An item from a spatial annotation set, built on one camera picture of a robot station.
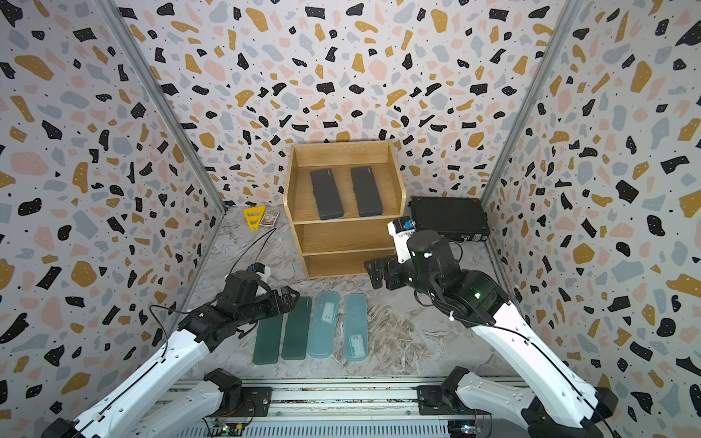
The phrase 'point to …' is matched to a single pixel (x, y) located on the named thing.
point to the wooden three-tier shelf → (340, 198)
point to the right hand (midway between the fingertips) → (383, 266)
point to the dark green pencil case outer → (267, 341)
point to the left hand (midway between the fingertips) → (291, 299)
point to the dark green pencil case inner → (298, 330)
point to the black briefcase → (455, 219)
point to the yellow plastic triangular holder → (255, 215)
